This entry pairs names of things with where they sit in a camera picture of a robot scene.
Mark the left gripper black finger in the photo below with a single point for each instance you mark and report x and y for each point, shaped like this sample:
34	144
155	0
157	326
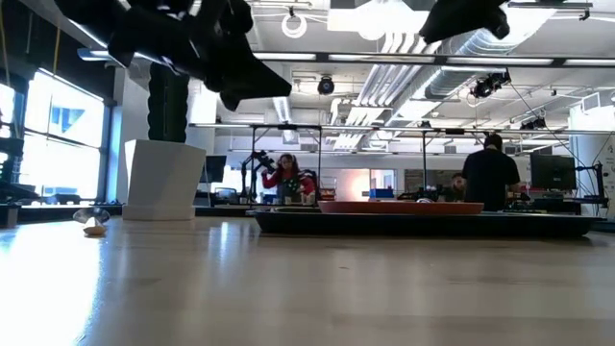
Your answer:
245	98
259	79

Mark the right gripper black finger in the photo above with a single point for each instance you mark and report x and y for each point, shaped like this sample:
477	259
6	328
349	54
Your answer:
451	17
444	34

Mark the black background robot arm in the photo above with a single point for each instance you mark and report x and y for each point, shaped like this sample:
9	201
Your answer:
262	161

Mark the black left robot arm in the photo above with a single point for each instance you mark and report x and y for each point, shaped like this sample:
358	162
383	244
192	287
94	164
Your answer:
86	12

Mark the orange plate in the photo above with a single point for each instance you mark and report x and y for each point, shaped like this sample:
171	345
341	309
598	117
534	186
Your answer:
399	208

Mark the dark green plastic tray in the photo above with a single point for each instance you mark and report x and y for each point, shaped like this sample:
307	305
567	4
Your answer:
384	226

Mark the black overhead beam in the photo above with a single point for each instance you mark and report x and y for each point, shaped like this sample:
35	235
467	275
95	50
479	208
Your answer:
435	60

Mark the green cactus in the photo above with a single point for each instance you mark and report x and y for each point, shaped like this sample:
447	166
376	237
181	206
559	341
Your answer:
168	106

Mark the black computer monitor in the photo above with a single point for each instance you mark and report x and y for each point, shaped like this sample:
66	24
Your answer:
213	168
552	172

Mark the person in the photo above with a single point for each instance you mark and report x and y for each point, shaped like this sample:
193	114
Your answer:
288	180
456	185
490	178

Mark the white hexagonal plant pot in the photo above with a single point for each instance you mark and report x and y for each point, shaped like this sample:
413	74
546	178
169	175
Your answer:
163	182

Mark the blue box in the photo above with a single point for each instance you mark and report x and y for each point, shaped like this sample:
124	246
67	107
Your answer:
381	193

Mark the black background machine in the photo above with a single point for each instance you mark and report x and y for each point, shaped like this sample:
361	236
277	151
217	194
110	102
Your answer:
9	158

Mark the silver ventilation duct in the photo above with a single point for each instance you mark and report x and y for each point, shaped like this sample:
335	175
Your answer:
447	79

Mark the black background rig frame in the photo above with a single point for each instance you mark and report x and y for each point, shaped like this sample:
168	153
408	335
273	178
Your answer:
288	127

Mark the black ceiling camera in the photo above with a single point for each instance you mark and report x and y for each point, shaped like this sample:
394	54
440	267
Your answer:
326	86

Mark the black camera cluster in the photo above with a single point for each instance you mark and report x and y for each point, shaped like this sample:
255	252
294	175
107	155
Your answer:
487	85

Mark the black aluminium table frame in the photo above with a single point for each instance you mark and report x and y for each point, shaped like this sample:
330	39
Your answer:
221	211

